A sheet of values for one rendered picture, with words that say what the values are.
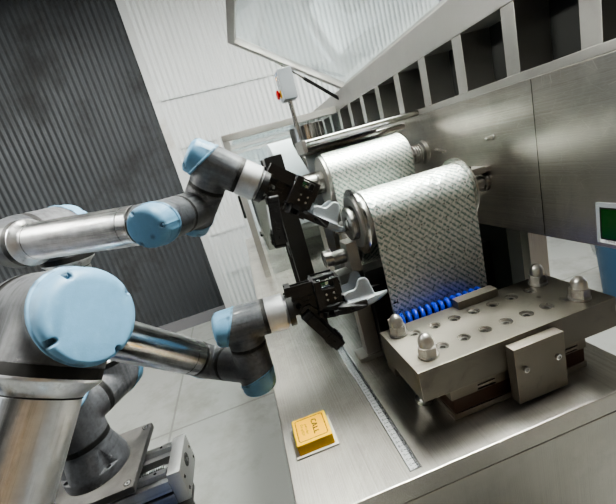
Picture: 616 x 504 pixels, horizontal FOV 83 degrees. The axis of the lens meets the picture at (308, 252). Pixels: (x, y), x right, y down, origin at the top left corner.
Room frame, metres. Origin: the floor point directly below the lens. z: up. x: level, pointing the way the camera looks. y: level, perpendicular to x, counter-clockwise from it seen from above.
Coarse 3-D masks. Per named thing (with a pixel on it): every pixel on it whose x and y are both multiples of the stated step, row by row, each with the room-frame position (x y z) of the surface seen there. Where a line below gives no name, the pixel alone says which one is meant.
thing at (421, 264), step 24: (456, 216) 0.73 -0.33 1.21; (384, 240) 0.70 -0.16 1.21; (408, 240) 0.71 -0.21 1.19; (432, 240) 0.72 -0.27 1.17; (456, 240) 0.73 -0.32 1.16; (480, 240) 0.74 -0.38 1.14; (384, 264) 0.70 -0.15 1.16; (408, 264) 0.71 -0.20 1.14; (432, 264) 0.72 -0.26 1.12; (456, 264) 0.73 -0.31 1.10; (480, 264) 0.73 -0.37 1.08; (408, 288) 0.71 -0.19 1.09; (432, 288) 0.72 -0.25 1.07; (456, 288) 0.72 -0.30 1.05
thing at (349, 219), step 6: (342, 210) 0.77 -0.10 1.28; (348, 210) 0.74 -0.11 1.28; (342, 216) 0.78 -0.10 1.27; (348, 216) 0.73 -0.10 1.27; (354, 216) 0.73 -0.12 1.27; (342, 222) 0.79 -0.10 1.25; (348, 222) 0.75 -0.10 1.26; (354, 222) 0.72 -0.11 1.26; (348, 228) 0.76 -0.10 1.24; (354, 228) 0.72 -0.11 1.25; (348, 234) 0.77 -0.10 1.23; (354, 234) 0.73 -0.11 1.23; (360, 234) 0.73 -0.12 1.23
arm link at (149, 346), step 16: (144, 336) 0.59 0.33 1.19; (160, 336) 0.62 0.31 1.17; (176, 336) 0.66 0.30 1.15; (128, 352) 0.57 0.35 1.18; (144, 352) 0.59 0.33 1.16; (160, 352) 0.61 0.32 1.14; (176, 352) 0.63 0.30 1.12; (192, 352) 0.66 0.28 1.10; (208, 352) 0.69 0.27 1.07; (160, 368) 0.62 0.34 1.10; (176, 368) 0.64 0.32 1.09; (192, 368) 0.66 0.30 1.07; (208, 368) 0.68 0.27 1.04
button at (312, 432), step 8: (312, 416) 0.60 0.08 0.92; (320, 416) 0.59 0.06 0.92; (296, 424) 0.59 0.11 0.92; (304, 424) 0.58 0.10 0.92; (312, 424) 0.58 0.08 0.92; (320, 424) 0.57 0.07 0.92; (328, 424) 0.57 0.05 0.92; (296, 432) 0.57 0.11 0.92; (304, 432) 0.56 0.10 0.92; (312, 432) 0.56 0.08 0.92; (320, 432) 0.55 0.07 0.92; (328, 432) 0.55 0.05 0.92; (296, 440) 0.55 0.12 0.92; (304, 440) 0.54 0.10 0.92; (312, 440) 0.54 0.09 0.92; (320, 440) 0.54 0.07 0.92; (328, 440) 0.54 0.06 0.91; (304, 448) 0.53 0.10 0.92; (312, 448) 0.54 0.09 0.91
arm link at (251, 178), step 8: (248, 160) 0.74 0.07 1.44; (248, 168) 0.72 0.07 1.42; (256, 168) 0.73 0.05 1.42; (264, 168) 0.75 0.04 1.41; (240, 176) 0.79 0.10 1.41; (248, 176) 0.71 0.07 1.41; (256, 176) 0.72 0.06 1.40; (240, 184) 0.71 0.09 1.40; (248, 184) 0.71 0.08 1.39; (256, 184) 0.72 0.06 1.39; (240, 192) 0.73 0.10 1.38; (248, 192) 0.72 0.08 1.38; (256, 192) 0.73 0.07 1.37
